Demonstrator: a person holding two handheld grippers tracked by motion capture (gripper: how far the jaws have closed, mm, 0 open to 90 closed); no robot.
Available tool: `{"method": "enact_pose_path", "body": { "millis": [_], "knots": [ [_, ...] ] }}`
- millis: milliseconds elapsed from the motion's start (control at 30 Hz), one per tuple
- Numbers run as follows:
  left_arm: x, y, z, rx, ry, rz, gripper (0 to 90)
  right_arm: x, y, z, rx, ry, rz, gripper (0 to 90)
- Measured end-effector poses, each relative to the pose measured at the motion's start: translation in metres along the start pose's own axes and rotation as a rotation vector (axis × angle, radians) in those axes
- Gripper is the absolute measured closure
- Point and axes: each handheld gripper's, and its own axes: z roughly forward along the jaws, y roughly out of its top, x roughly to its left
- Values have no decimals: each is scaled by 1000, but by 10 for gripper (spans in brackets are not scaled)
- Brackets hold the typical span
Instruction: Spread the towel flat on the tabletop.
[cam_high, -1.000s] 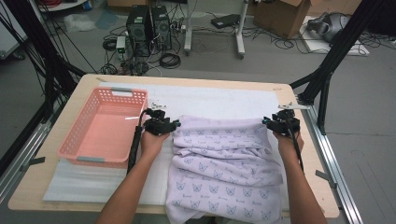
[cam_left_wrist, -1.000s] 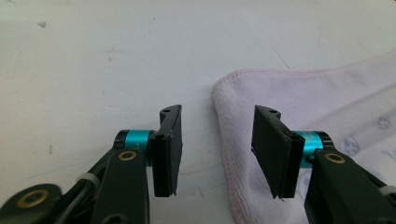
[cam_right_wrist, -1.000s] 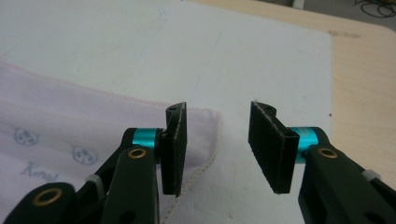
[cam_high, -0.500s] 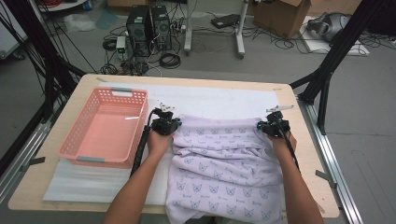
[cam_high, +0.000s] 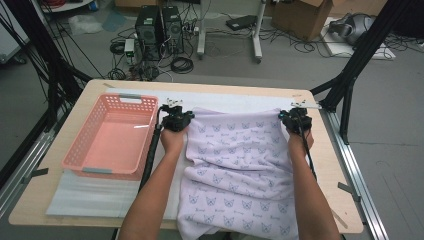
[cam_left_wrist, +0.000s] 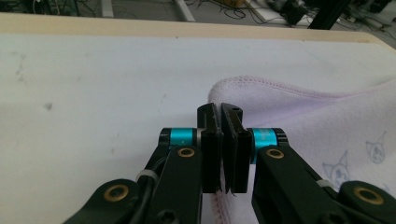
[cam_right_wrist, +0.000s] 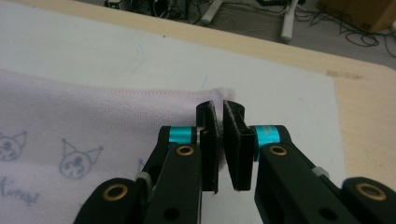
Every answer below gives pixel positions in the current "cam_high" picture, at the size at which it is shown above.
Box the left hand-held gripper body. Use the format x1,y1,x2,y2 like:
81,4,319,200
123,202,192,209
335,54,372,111
160,97,192,132

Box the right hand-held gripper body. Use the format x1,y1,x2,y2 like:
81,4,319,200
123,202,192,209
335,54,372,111
282,99,323,135

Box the pink plastic basket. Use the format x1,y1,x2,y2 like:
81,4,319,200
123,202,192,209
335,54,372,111
60,93,160,181

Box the lilac printed towel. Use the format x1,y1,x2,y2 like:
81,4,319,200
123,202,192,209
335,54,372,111
176,107,301,240

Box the person's left hand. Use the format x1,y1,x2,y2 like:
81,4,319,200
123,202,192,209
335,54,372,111
160,128,189,155

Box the person's right hand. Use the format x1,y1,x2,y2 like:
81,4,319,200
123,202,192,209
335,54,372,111
286,130,315,157

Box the white grid mat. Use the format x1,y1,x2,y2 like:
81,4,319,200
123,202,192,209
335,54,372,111
104,87,322,221

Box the wooden table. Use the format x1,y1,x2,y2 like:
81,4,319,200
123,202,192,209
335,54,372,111
8,78,364,234

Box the white flat board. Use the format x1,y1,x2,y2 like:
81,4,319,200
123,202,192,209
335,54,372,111
320,16,397,61

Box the small white device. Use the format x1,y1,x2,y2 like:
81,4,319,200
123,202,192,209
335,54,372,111
123,38,136,65

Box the black computer tower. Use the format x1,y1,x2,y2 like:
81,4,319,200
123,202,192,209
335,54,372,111
134,5,164,62
161,5,185,55

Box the cardboard box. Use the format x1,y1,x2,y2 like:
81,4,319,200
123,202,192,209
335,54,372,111
271,0,334,42

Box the black flat box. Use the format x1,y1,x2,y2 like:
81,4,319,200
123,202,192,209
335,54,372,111
225,14,258,32

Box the grey rounded device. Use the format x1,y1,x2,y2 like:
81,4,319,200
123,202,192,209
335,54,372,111
328,12,376,46

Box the blue plastic sheet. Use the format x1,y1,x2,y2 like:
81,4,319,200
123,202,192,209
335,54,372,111
102,12,128,33

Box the clear plastic bag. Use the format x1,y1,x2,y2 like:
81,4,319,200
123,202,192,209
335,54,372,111
68,13,104,36

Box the round white table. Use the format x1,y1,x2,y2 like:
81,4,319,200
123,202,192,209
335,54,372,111
39,0,94,14

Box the white cabinet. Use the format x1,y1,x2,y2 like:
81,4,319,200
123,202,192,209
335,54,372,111
0,0,31,64

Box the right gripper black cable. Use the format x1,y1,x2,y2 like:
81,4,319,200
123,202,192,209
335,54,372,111
297,115,318,182

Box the coiled black cable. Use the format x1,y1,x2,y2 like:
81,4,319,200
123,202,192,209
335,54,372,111
170,56,195,75

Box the white stand frame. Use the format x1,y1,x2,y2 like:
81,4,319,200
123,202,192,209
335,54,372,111
196,0,268,64

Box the grey metal bracket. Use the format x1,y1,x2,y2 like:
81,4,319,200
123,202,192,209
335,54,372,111
337,181,362,203
21,167,50,185

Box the black metal frame stand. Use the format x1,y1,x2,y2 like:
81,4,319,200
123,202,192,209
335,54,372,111
0,0,94,188
309,0,418,145

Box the aluminium rail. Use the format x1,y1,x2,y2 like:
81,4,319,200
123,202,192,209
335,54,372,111
0,109,73,218
318,103,390,240

